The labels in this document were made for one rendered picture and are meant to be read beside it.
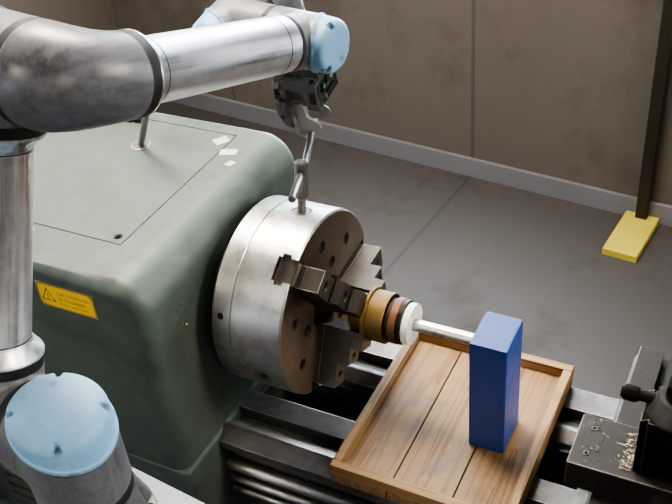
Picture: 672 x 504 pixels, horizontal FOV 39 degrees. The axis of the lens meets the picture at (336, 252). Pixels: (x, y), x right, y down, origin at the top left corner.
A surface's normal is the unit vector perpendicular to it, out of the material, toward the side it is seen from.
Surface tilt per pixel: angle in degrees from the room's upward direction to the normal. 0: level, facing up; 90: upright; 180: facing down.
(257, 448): 26
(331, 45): 90
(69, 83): 72
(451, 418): 0
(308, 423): 0
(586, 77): 90
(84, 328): 90
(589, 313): 0
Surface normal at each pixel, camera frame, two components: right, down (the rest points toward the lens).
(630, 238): -0.08, -0.80
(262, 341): -0.45, 0.39
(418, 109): -0.53, 0.55
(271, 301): -0.40, -0.02
